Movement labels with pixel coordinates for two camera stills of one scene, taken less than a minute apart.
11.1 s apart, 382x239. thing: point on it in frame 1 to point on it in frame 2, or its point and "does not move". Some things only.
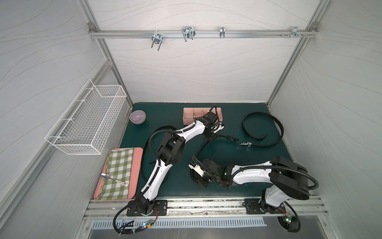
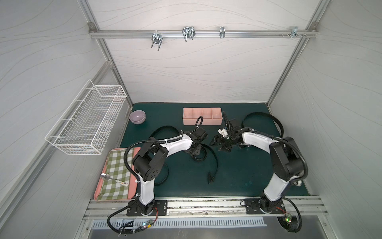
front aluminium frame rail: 106,208 does not move
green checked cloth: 119,166 does not move
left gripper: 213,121 to 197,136
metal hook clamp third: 222,32 does not move
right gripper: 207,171 to 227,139
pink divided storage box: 189,114 does not move
